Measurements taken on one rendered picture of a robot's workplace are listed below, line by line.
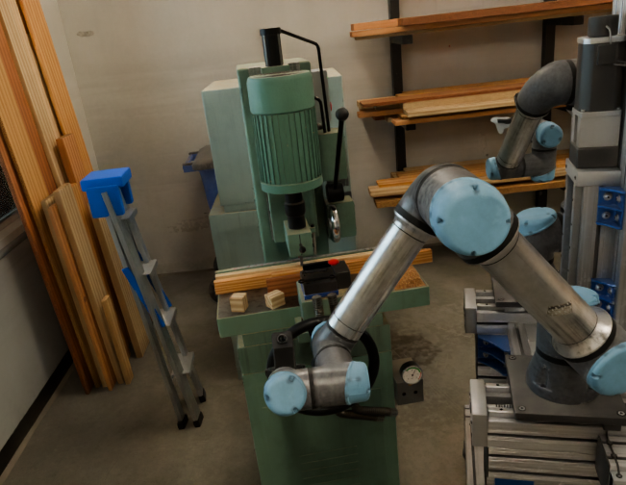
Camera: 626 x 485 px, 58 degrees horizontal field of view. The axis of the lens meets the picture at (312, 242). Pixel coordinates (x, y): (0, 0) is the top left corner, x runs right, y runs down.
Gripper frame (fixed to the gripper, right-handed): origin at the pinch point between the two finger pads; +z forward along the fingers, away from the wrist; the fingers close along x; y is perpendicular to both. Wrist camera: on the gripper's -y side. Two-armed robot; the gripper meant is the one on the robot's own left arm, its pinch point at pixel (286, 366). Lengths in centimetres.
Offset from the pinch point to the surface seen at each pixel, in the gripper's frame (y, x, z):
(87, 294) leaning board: -33, -94, 138
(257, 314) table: -13.2, -6.7, 19.3
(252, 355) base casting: -2.0, -9.7, 25.2
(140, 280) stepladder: -33, -56, 91
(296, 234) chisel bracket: -34.4, 6.6, 21.8
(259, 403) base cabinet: 12.5, -9.8, 33.1
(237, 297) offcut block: -18.3, -11.5, 19.3
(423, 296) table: -12.6, 40.3, 22.2
